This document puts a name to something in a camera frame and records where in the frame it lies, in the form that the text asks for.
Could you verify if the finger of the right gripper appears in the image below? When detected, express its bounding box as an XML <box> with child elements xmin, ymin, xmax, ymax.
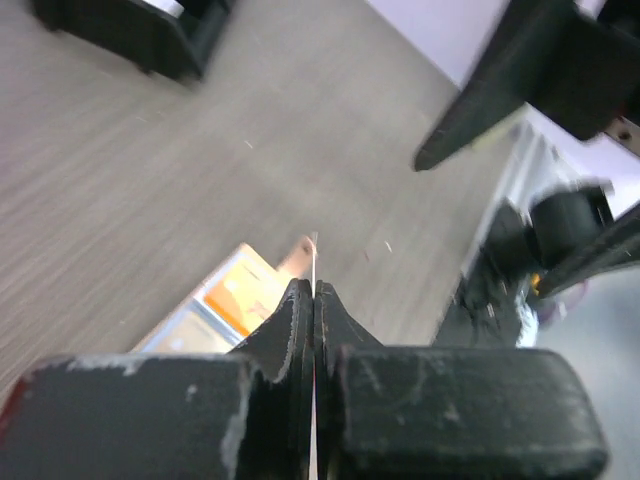
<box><xmin>413</xmin><ymin>0</ymin><xmax>635</xmax><ymax>171</ymax></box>
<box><xmin>537</xmin><ymin>203</ymin><xmax>639</xmax><ymax>298</ymax></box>

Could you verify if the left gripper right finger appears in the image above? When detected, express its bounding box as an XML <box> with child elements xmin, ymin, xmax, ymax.
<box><xmin>313</xmin><ymin>281</ymin><xmax>383</xmax><ymax>479</ymax></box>

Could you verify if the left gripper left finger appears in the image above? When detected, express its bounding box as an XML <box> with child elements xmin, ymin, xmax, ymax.
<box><xmin>233</xmin><ymin>279</ymin><xmax>313</xmax><ymax>479</ymax></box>

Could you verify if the beige leather card holder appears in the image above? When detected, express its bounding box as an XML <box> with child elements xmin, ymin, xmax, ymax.
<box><xmin>132</xmin><ymin>235</ymin><xmax>317</xmax><ymax>354</ymax></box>

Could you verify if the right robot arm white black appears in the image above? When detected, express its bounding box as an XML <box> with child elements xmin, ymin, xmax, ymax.
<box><xmin>414</xmin><ymin>1</ymin><xmax>639</xmax><ymax>348</ymax></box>

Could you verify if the black bin left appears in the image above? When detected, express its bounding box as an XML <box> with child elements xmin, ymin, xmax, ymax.
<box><xmin>30</xmin><ymin>0</ymin><xmax>235</xmax><ymax>81</ymax></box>

